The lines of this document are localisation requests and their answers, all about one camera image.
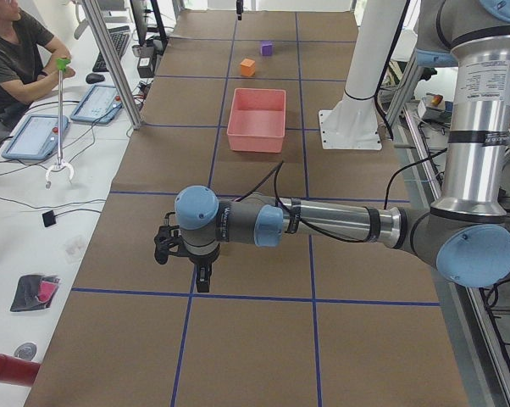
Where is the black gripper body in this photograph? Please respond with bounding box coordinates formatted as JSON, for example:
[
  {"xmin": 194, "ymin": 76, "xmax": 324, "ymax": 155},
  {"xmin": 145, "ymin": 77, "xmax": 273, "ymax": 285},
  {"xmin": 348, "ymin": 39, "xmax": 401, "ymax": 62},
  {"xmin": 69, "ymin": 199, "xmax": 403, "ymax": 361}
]
[{"xmin": 184, "ymin": 238, "xmax": 220, "ymax": 268}]

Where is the orange foam block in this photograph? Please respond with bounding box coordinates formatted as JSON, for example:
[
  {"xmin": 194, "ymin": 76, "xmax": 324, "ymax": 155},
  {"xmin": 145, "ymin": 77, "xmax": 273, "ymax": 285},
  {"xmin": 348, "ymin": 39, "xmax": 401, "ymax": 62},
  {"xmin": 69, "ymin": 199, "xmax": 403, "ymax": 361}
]
[{"xmin": 240, "ymin": 59, "xmax": 256, "ymax": 77}]

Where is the purple foam block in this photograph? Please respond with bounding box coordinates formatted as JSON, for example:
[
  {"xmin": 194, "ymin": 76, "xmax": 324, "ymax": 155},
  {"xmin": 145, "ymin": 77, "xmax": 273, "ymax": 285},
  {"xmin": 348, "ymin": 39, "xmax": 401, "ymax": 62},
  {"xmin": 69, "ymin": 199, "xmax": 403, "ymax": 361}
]
[{"xmin": 259, "ymin": 41, "xmax": 274, "ymax": 57}]

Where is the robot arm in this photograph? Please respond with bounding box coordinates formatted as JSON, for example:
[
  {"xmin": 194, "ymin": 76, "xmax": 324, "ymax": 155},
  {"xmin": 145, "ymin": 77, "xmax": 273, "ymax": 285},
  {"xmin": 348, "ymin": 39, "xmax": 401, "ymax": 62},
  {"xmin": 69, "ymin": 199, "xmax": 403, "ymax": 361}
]
[{"xmin": 155, "ymin": 1, "xmax": 510, "ymax": 293}]

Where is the pink plastic bin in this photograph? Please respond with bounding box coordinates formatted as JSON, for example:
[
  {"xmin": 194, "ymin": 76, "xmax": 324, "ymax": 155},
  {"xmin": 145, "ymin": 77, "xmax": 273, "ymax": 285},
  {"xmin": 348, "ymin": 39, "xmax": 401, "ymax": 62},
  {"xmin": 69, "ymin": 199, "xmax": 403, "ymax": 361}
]
[{"xmin": 226, "ymin": 88, "xmax": 286, "ymax": 153}]

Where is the small black square pad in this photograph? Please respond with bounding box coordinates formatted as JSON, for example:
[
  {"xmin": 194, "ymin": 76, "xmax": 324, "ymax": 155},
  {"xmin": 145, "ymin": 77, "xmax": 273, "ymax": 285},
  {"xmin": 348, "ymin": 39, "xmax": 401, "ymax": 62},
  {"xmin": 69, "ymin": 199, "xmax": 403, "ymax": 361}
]
[{"xmin": 42, "ymin": 209, "xmax": 57, "ymax": 228}]

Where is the grey pink cloth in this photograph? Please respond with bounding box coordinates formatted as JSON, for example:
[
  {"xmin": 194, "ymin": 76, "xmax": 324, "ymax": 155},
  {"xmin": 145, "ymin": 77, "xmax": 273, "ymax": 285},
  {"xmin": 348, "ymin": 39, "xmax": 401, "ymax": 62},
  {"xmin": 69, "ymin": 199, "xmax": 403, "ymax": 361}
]
[{"xmin": 10, "ymin": 274, "xmax": 60, "ymax": 312}]

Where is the far teach pendant tablet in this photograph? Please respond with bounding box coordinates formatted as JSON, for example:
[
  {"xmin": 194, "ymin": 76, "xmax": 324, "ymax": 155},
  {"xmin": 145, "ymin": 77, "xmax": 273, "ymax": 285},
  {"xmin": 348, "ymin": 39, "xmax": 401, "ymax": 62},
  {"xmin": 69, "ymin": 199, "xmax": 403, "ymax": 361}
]
[{"xmin": 70, "ymin": 84, "xmax": 122, "ymax": 125}]

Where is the teach pendant tablet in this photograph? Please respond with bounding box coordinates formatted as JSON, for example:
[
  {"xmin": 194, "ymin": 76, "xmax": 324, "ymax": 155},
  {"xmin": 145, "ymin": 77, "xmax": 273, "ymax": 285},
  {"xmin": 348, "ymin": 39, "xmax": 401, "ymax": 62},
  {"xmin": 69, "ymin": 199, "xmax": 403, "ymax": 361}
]
[
  {"xmin": 70, "ymin": 84, "xmax": 122, "ymax": 125},
  {"xmin": 2, "ymin": 114, "xmax": 58, "ymax": 160}
]

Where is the round metal lid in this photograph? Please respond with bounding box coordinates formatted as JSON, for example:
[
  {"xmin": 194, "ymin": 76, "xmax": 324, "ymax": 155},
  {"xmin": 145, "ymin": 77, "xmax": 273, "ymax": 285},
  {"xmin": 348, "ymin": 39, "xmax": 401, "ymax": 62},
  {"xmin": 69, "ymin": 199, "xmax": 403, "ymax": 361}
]
[{"xmin": 14, "ymin": 342, "xmax": 37, "ymax": 361}]

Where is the black power adapter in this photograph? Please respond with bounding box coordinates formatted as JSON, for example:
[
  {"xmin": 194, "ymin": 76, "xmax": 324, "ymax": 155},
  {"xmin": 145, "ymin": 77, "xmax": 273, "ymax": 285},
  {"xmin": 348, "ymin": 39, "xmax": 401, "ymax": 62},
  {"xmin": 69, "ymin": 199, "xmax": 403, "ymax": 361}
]
[{"xmin": 137, "ymin": 47, "xmax": 156, "ymax": 78}]

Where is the near teach pendant tablet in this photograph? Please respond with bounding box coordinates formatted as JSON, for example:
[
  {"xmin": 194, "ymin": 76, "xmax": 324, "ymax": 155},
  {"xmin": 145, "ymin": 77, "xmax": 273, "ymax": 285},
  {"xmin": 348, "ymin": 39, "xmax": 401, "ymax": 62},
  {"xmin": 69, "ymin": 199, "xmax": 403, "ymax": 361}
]
[{"xmin": 2, "ymin": 114, "xmax": 58, "ymax": 160}]

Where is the black computer mouse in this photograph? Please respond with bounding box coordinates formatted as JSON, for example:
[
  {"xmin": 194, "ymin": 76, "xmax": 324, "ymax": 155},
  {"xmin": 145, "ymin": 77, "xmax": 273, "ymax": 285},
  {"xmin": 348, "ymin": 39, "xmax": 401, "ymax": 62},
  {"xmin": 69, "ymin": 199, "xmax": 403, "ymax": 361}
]
[{"xmin": 86, "ymin": 72, "xmax": 105, "ymax": 85}]

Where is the red cylinder bottle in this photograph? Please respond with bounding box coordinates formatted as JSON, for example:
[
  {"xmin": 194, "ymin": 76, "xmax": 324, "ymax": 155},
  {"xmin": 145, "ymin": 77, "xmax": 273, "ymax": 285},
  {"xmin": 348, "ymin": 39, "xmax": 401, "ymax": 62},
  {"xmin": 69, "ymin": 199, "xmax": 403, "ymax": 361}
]
[{"xmin": 0, "ymin": 354, "xmax": 41, "ymax": 387}]

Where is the black keyboard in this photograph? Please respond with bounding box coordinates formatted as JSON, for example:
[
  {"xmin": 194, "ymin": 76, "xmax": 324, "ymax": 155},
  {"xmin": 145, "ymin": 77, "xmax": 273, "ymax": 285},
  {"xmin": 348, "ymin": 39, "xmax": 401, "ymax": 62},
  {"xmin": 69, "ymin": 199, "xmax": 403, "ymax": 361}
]
[{"xmin": 91, "ymin": 25, "xmax": 131, "ymax": 73}]

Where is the reacher grabber tool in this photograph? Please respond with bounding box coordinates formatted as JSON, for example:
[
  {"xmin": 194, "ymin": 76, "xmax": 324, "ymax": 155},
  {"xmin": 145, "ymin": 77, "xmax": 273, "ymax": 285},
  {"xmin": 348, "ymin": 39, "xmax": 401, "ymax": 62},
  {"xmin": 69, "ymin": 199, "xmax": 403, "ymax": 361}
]
[{"xmin": 45, "ymin": 57, "xmax": 75, "ymax": 189}]

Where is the seated person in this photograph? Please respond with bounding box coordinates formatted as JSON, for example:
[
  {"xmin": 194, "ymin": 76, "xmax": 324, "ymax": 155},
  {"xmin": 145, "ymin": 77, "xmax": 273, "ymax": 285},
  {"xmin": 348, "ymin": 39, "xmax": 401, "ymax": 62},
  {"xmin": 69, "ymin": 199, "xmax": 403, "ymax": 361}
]
[{"xmin": 0, "ymin": 1, "xmax": 71, "ymax": 130}]

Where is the emergency stop box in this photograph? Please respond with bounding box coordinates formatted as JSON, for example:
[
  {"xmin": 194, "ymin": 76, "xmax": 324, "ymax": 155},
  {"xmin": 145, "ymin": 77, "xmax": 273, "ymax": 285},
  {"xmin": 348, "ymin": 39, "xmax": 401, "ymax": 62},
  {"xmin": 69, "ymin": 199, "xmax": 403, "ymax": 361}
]
[{"xmin": 417, "ymin": 93, "xmax": 453, "ymax": 123}]

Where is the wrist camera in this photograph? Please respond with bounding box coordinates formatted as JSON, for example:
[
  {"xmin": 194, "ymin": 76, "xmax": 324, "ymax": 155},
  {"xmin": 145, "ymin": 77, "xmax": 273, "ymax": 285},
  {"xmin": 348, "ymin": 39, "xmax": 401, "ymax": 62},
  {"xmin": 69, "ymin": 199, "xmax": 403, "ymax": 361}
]
[{"xmin": 154, "ymin": 212, "xmax": 188, "ymax": 265}]

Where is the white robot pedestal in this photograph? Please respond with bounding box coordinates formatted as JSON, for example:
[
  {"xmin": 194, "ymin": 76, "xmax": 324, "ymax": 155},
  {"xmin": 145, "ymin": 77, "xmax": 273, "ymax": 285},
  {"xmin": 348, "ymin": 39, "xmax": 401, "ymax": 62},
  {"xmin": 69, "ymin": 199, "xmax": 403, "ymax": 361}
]
[{"xmin": 319, "ymin": 0, "xmax": 409, "ymax": 151}]

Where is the aluminium frame post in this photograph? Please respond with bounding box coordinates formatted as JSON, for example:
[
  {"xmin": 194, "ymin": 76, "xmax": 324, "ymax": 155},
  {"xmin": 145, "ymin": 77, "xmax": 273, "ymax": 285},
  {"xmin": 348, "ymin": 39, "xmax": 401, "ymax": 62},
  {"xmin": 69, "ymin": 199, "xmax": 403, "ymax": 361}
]
[{"xmin": 80, "ymin": 0, "xmax": 142, "ymax": 130}]

